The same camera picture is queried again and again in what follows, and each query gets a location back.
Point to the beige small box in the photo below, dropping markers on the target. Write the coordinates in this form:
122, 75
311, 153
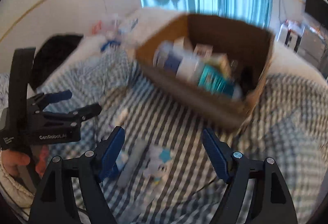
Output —
203, 50

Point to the teal box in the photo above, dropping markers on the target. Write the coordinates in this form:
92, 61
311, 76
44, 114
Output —
215, 80

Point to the brown cardboard box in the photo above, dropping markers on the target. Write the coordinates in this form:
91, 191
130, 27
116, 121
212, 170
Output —
184, 98

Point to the black cloth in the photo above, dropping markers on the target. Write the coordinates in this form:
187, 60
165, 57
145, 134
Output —
53, 52

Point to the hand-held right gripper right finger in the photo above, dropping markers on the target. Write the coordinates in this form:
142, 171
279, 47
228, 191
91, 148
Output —
215, 152

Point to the clear plastic bags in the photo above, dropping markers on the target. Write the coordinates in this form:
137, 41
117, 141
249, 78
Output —
115, 24

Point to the person's left hand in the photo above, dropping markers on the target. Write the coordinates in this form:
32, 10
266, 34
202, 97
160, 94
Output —
15, 158

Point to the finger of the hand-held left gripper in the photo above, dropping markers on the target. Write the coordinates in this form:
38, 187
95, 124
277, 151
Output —
89, 110
62, 96

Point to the person's left forearm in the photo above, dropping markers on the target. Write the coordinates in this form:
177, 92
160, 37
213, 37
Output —
12, 188

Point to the floral bed sheet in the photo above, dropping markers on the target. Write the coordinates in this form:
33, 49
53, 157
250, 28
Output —
4, 90

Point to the tan green small box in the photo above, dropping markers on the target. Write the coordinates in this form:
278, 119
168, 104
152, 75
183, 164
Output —
220, 62

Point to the grey cabinet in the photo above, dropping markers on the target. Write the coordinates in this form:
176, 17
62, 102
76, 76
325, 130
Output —
311, 47

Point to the checked blanket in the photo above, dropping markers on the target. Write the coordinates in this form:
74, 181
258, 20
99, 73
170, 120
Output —
166, 124

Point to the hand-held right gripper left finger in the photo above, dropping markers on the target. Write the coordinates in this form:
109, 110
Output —
112, 152

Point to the black monitor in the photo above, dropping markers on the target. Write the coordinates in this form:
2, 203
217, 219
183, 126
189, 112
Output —
316, 6

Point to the blue plastic item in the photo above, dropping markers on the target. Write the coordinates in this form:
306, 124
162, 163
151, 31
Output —
110, 43

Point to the blue white box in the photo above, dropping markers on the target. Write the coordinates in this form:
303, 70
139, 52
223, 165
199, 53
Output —
167, 57

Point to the white appliance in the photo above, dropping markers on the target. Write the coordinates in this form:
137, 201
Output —
288, 35

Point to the white blue packet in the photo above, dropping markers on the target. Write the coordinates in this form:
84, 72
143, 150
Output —
158, 162

